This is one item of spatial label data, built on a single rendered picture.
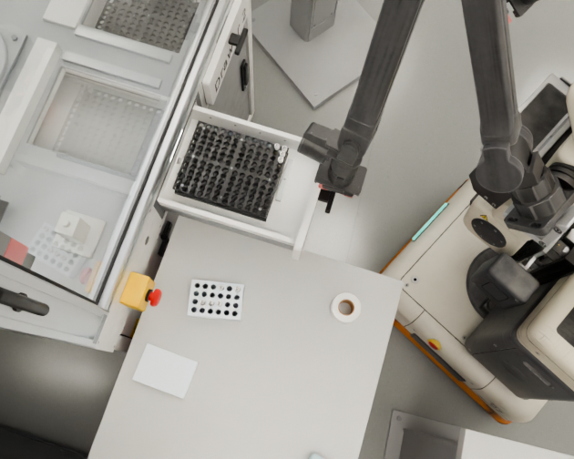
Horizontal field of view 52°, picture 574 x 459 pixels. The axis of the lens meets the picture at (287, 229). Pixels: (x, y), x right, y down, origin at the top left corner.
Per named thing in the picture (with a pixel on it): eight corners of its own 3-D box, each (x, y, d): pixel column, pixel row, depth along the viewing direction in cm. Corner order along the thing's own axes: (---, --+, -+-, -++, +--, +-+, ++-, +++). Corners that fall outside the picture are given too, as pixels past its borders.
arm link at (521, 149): (542, 191, 98) (547, 171, 101) (519, 146, 94) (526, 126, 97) (489, 200, 105) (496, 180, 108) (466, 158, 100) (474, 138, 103)
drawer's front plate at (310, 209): (332, 152, 144) (337, 133, 134) (298, 261, 137) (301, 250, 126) (325, 149, 145) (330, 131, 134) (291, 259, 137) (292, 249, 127)
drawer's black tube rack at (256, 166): (288, 158, 142) (289, 147, 135) (265, 225, 137) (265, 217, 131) (200, 131, 143) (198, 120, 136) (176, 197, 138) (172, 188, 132)
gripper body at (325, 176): (322, 157, 128) (325, 143, 121) (366, 170, 128) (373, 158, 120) (312, 183, 126) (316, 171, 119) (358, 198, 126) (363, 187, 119)
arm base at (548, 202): (544, 237, 100) (585, 189, 102) (527, 203, 96) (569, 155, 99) (505, 227, 107) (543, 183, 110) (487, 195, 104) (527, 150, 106)
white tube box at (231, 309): (244, 287, 141) (244, 284, 137) (240, 321, 139) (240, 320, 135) (193, 281, 141) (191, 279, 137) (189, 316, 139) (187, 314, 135)
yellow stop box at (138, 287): (158, 283, 132) (152, 277, 125) (147, 313, 131) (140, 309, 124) (137, 276, 133) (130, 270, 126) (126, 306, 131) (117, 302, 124)
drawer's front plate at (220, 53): (249, 11, 154) (248, -17, 143) (212, 106, 146) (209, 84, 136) (242, 9, 154) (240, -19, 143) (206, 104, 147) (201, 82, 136)
